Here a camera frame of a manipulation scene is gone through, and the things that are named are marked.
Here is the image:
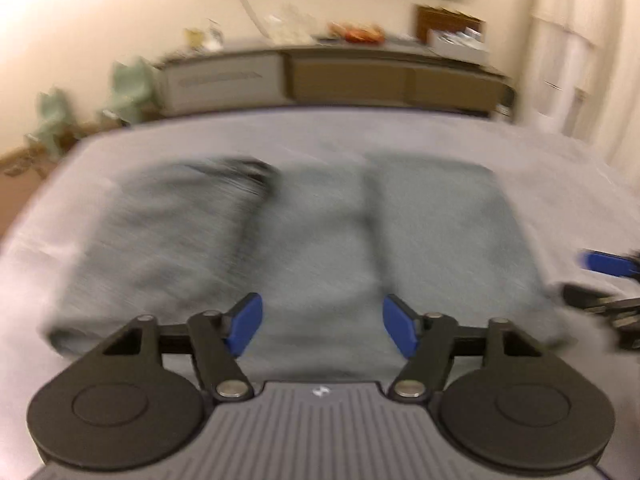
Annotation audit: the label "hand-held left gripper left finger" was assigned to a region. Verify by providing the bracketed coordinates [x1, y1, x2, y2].
[102, 292, 265, 402]

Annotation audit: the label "cream curtain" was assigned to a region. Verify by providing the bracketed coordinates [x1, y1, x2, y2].
[520, 0, 640, 172]

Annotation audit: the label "white box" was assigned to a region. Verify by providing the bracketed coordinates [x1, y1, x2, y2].
[428, 27, 490, 64]

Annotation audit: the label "orange packet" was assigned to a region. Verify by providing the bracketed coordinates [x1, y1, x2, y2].
[327, 22, 386, 44]

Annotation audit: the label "grey fleece pants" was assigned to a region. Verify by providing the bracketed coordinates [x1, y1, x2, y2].
[47, 152, 572, 382]

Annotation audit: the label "green child chair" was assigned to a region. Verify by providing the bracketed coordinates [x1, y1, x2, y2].
[102, 57, 159, 124]
[27, 89, 77, 154]

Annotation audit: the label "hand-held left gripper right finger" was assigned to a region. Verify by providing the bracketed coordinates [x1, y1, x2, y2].
[382, 294, 542, 402]

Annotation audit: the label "grey and brown sideboard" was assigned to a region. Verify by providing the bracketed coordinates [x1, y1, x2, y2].
[152, 42, 517, 119]

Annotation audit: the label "brown box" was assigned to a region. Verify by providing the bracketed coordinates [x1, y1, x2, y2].
[416, 5, 486, 45]

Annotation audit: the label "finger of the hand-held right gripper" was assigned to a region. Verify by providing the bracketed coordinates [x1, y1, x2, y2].
[577, 249, 640, 279]
[562, 283, 640, 314]

